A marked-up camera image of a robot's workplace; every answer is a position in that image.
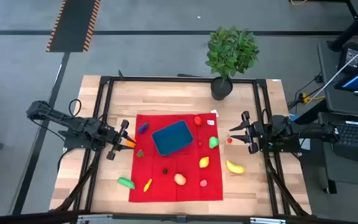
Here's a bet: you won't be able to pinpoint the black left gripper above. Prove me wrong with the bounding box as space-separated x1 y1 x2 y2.
104 119 136 161

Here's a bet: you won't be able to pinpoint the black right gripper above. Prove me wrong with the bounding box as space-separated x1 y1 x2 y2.
229 110 266 155

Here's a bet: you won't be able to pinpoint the purple toy eggplant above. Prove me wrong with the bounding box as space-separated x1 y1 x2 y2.
137 121 150 134

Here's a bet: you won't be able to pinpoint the long green toy vegetable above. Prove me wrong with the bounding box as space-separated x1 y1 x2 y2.
117 176 135 190

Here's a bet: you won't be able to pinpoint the blue plastic tupperware container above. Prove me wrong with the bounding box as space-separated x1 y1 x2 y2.
151 120 195 157

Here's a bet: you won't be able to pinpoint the black plant pot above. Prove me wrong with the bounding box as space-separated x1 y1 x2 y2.
210 76 234 101

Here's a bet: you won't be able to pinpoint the tan toy potato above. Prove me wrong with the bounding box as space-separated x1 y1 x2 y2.
173 173 187 186

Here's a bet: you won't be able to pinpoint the red cloth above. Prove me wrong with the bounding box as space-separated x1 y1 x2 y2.
128 113 224 203

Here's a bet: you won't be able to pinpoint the green artificial plant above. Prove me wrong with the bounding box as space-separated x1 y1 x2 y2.
204 26 260 80

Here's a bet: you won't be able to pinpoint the grey desk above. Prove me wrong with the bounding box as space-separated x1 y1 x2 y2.
317 39 358 194

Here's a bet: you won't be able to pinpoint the black laptop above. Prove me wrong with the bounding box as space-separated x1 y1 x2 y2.
318 111 358 166

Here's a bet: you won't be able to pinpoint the black crossbar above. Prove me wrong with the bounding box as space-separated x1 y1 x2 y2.
0 210 358 224

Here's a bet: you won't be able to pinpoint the black orange striped floor mat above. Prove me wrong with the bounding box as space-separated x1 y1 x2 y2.
45 0 101 53

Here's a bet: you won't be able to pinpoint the black power adapter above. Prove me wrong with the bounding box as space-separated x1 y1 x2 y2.
337 42 358 74

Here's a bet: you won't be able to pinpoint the black stand legs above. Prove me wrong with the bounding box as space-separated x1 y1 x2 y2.
326 0 358 52

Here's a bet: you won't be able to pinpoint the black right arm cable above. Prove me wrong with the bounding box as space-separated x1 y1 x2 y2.
260 108 272 125

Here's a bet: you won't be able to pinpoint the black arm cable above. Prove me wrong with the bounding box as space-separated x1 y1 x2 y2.
260 108 272 125
68 98 83 118

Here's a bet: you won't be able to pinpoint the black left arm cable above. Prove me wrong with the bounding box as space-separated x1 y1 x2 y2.
68 98 83 118

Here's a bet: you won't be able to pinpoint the yellow floor cable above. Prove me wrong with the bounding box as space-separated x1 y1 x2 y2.
301 93 326 105

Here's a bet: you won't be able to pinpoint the black aluminium table frame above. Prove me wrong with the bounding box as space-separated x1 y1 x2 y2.
50 70 312 218

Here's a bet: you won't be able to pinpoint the silver metal bracket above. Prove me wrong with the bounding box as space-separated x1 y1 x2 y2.
76 213 114 224
249 217 287 224

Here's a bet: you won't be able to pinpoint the black floor cable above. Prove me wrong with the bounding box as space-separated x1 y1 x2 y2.
287 72 324 110

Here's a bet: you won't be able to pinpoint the white cable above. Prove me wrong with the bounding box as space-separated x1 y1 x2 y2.
305 37 358 105

